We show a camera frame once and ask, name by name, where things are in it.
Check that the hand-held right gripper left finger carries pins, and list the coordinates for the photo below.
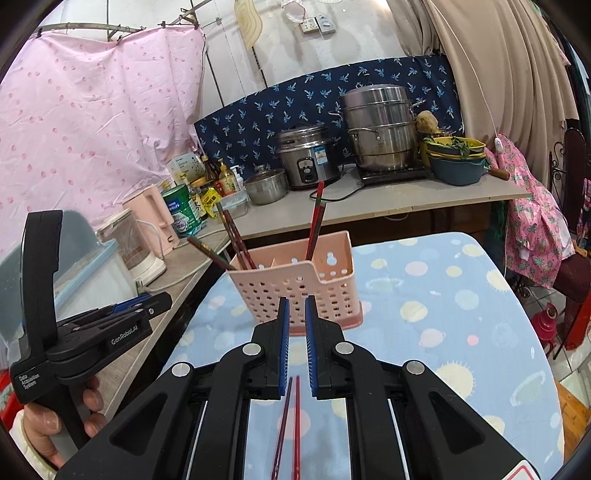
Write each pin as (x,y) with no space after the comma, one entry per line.
(282,350)

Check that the clear storage box blue lid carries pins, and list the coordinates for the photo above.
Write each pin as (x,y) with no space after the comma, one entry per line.
(92,277)

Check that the wall socket plate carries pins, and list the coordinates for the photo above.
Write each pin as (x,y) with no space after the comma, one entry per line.
(318,25)

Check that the steel rice cooker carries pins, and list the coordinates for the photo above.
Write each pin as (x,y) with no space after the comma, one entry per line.
(307,157)

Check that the black induction cooktop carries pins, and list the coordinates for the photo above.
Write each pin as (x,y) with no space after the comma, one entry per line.
(397,176)

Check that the white pump bottle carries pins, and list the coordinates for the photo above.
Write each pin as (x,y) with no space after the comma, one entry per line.
(238,180)

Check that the person's left hand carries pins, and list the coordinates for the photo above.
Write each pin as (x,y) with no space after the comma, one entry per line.
(39,424)

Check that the yellow packet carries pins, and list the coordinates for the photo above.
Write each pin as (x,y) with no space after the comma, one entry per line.
(211,201)

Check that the white blender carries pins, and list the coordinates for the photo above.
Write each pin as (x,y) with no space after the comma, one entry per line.
(138,258)

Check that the blue plastic basin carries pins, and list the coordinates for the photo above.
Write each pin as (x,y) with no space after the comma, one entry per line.
(455,171)

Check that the yellow plastic basin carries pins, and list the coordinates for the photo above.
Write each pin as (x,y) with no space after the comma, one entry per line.
(478,146)

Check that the leafy greens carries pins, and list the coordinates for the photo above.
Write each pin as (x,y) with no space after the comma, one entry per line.
(450,145)

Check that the pink electric kettle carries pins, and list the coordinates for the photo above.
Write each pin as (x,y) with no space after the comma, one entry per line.
(152,217)

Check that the clear plastic tray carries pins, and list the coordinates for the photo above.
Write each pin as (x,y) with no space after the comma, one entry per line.
(235,205)

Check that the dark sauce bottle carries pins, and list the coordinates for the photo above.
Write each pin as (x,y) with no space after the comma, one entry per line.
(210,170)

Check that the cream wavy hanging board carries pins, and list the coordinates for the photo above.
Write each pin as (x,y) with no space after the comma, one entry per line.
(248,25)

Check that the white inline switch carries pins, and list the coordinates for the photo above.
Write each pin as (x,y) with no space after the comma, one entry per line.
(499,143)

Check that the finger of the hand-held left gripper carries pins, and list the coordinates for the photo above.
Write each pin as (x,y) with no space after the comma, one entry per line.
(131,302)
(159,302)

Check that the steel steamer pot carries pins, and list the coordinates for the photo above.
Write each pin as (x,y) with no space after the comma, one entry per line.
(378,134)

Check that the white green carton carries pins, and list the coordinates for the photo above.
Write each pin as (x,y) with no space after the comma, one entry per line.
(181,168)

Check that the blue dotted tablecloth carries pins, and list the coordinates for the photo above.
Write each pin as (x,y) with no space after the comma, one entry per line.
(415,350)

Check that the pink perforated utensil basket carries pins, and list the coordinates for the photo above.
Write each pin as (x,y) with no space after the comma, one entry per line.
(258,295)

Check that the red plastic stool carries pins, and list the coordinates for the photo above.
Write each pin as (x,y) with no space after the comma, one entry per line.
(579,323)

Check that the red plastic jug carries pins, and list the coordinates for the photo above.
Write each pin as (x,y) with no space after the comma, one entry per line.
(545,327)

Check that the green tin can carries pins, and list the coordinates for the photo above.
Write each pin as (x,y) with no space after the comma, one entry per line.
(180,207)

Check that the dark wooden chair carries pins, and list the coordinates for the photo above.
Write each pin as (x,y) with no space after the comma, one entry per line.
(577,277)

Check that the pink pineapple print cloth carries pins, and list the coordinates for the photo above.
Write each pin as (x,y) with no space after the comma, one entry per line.
(535,221)

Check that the beige curtain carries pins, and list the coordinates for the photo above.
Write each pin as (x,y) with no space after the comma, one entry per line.
(508,69)

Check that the pink dotted curtain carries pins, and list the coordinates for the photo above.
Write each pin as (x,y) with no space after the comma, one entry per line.
(92,115)

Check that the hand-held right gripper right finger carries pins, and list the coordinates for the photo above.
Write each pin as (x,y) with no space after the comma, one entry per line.
(310,350)

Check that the small pot with glass lid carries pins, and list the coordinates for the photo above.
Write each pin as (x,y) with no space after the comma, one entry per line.
(265,187)

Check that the navy leaf print cloth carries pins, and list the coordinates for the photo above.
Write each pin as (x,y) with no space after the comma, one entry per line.
(258,115)

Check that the yellow oil bottle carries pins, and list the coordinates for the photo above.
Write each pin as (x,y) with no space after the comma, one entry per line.
(227,177)

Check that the brown lumpy root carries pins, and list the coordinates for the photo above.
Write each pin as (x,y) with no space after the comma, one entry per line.
(427,123)

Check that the curved metal curtain rod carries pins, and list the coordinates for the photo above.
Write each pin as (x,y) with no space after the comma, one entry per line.
(115,30)

